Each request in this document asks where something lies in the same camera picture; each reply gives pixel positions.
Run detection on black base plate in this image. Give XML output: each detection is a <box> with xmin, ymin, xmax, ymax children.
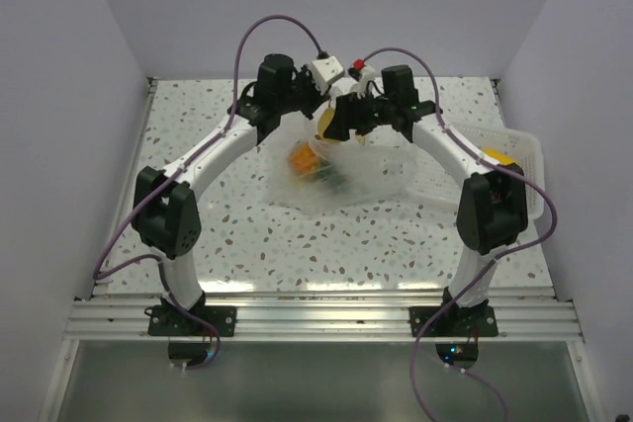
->
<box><xmin>408</xmin><ymin>288</ymin><xmax>499</xmax><ymax>338</ymax></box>
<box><xmin>143</xmin><ymin>296</ymin><xmax>237</xmax><ymax>337</ymax></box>

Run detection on clear printed plastic bag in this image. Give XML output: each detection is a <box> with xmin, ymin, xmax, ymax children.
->
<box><xmin>265</xmin><ymin>101</ymin><xmax>417</xmax><ymax>214</ymax></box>

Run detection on yellow fake pear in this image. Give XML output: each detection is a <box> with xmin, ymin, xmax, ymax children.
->
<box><xmin>316</xmin><ymin>106</ymin><xmax>337</xmax><ymax>143</ymax></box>

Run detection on orange fake pineapple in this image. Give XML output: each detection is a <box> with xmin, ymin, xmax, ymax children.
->
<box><xmin>287</xmin><ymin>141</ymin><xmax>321</xmax><ymax>177</ymax></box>

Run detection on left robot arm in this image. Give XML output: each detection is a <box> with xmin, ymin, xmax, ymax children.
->
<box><xmin>132</xmin><ymin>53</ymin><xmax>344</xmax><ymax>336</ymax></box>

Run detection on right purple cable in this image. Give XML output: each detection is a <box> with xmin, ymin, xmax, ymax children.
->
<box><xmin>363</xmin><ymin>47</ymin><xmax>558</xmax><ymax>422</ymax></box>

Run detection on white plastic basket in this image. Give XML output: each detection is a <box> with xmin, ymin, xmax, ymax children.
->
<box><xmin>405</xmin><ymin>123</ymin><xmax>545</xmax><ymax>220</ymax></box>

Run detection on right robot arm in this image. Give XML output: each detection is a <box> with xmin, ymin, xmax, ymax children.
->
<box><xmin>319</xmin><ymin>59</ymin><xmax>528</xmax><ymax>336</ymax></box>

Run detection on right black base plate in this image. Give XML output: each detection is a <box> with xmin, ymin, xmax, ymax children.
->
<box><xmin>408</xmin><ymin>288</ymin><xmax>499</xmax><ymax>338</ymax></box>

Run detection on yellow fake mango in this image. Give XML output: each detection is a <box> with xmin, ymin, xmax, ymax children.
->
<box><xmin>482</xmin><ymin>148</ymin><xmax>518</xmax><ymax>166</ymax></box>

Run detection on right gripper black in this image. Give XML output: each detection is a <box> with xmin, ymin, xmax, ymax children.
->
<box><xmin>323</xmin><ymin>87</ymin><xmax>396</xmax><ymax>142</ymax></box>

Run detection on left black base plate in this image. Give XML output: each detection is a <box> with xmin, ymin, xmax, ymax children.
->
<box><xmin>143</xmin><ymin>296</ymin><xmax>237</xmax><ymax>337</ymax></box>

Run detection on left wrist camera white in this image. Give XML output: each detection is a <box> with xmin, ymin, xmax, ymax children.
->
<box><xmin>307</xmin><ymin>56</ymin><xmax>345</xmax><ymax>95</ymax></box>

